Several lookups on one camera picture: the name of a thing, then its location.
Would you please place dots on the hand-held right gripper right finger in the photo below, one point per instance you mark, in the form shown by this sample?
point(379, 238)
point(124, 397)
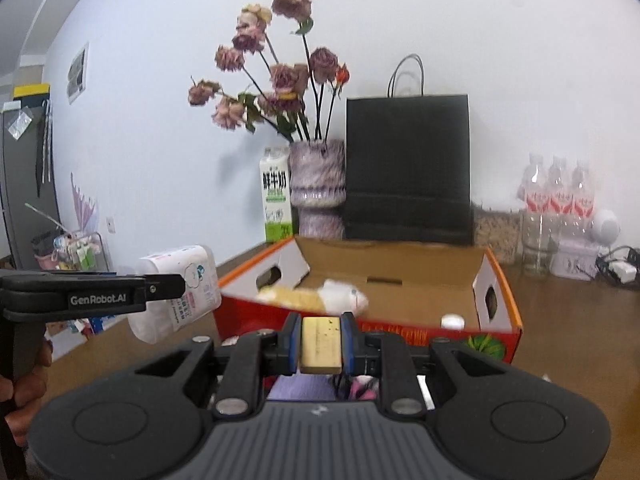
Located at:
point(348, 345)

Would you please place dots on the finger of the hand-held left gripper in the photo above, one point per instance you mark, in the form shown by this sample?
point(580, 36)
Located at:
point(165, 287)

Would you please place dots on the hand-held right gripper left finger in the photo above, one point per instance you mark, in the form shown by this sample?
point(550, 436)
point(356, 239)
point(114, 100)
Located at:
point(294, 345)

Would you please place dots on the beige rectangular block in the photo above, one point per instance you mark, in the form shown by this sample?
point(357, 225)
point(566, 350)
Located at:
point(320, 345)

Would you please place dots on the white plastic bottle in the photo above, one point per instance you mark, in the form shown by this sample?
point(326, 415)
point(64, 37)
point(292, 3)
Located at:
point(195, 280)

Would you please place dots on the purple fabric pouch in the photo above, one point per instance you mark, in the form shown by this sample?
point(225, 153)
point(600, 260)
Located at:
point(300, 389)

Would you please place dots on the yellow and white plush toy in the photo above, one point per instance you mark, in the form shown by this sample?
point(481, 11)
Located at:
point(300, 300)

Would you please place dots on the red cardboard box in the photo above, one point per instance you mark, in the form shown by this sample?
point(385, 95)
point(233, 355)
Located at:
point(400, 270)

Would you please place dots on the clear container of seeds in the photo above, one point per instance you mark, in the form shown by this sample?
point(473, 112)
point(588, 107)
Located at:
point(495, 232)

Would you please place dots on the person's left hand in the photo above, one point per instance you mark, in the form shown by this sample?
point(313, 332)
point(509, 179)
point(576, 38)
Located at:
point(30, 390)

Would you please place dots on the white round cap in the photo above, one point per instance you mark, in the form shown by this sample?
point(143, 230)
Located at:
point(452, 321)

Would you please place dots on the grey refrigerator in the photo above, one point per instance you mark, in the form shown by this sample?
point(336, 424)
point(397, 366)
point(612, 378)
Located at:
point(20, 185)

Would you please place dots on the white green milk carton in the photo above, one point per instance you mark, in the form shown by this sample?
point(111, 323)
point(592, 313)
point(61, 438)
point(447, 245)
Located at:
point(276, 195)

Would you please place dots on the purple marbled vase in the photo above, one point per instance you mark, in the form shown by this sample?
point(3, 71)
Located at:
point(317, 175)

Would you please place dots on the black paper bag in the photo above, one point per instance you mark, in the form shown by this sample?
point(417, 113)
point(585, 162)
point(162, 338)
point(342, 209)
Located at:
point(407, 160)

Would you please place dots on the clear drinking glass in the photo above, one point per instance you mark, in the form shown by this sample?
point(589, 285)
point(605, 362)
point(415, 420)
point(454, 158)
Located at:
point(537, 260)

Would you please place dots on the white tin box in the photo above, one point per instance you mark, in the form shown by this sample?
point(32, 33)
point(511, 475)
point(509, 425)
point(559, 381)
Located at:
point(575, 262)

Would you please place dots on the dried rose bouquet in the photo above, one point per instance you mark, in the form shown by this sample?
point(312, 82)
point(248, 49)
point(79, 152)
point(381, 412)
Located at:
point(290, 77)

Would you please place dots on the black power strip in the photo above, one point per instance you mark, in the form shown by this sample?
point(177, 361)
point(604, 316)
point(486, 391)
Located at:
point(607, 262)

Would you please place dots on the white round speaker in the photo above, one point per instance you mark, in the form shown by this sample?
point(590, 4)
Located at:
point(606, 227)

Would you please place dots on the white charger plug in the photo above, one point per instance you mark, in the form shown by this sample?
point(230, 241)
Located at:
point(625, 271)

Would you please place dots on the white wall socket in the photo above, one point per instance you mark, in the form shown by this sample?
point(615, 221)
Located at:
point(111, 225)

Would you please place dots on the purple flower wall sticker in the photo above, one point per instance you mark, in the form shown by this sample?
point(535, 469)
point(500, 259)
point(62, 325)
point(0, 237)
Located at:
point(82, 205)

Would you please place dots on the framed wall picture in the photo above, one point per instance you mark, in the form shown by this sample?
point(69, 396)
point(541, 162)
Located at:
point(77, 72)

